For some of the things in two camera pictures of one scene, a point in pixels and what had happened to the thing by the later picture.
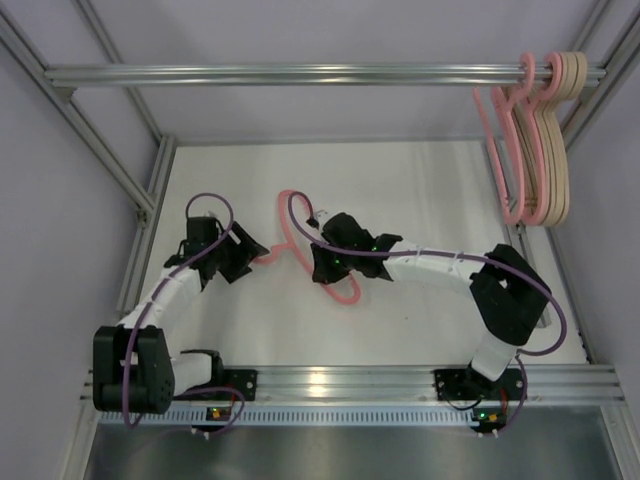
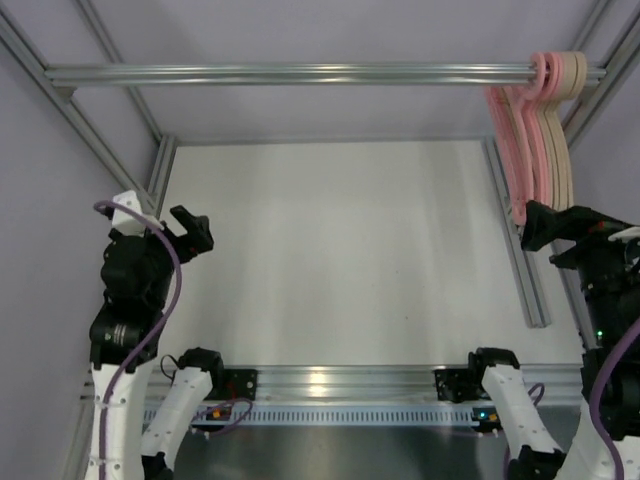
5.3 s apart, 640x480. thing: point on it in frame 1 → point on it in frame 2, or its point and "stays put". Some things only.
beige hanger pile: (559, 184) → (540, 117)
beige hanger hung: (561, 184) stays put
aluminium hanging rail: (159, 75) stays put
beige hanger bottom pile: (550, 200) → (577, 72)
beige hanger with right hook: (578, 87) stays put
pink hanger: (355, 280) → (510, 111)
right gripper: (325, 257) → (576, 239)
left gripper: (240, 251) → (167, 242)
